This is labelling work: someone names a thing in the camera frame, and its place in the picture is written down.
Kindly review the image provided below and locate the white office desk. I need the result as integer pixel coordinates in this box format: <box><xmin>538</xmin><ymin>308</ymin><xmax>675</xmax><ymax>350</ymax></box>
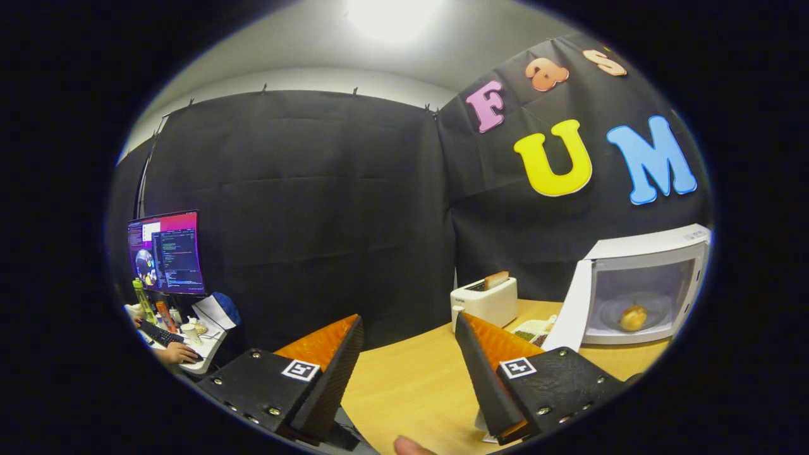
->
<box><xmin>126</xmin><ymin>303</ymin><xmax>228</xmax><ymax>378</ymax></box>

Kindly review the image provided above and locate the golden bread bun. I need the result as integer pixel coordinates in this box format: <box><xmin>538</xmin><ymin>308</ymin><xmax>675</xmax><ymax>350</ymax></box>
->
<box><xmin>620</xmin><ymin>305</ymin><xmax>648</xmax><ymax>332</ymax></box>

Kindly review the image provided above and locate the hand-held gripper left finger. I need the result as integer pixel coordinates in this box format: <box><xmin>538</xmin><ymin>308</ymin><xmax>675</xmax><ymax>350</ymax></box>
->
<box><xmin>197</xmin><ymin>314</ymin><xmax>365</xmax><ymax>443</ymax></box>

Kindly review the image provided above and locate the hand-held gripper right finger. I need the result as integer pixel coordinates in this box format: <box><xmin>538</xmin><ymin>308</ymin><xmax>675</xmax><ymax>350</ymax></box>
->
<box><xmin>455</xmin><ymin>312</ymin><xmax>626</xmax><ymax>445</ymax></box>

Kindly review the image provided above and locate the blue and white object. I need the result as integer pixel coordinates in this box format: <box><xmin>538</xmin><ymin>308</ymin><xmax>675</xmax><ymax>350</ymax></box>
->
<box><xmin>193</xmin><ymin>292</ymin><xmax>241</xmax><ymax>331</ymax></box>

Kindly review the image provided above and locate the white microwave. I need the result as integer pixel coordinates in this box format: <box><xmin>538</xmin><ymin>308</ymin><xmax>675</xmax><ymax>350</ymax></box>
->
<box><xmin>542</xmin><ymin>223</ymin><xmax>713</xmax><ymax>353</ymax></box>

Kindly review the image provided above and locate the black keyboard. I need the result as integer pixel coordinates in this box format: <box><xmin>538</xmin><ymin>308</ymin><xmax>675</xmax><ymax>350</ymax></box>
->
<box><xmin>138</xmin><ymin>320</ymin><xmax>185</xmax><ymax>348</ymax></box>

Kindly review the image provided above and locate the green drink bottle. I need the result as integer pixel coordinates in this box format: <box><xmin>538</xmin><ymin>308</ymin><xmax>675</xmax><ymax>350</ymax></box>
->
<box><xmin>132</xmin><ymin>278</ymin><xmax>157</xmax><ymax>325</ymax></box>

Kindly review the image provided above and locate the computer monitor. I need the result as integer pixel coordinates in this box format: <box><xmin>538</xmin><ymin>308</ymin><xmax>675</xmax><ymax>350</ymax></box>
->
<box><xmin>127</xmin><ymin>210</ymin><xmax>207</xmax><ymax>296</ymax></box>

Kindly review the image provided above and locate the white divided spice dish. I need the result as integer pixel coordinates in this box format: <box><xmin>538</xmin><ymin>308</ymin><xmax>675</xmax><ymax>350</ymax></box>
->
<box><xmin>509</xmin><ymin>319</ymin><xmax>557</xmax><ymax>348</ymax></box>

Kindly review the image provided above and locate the white toaster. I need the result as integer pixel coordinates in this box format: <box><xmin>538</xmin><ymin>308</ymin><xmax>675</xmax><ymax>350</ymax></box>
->
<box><xmin>451</xmin><ymin>277</ymin><xmax>519</xmax><ymax>334</ymax></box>

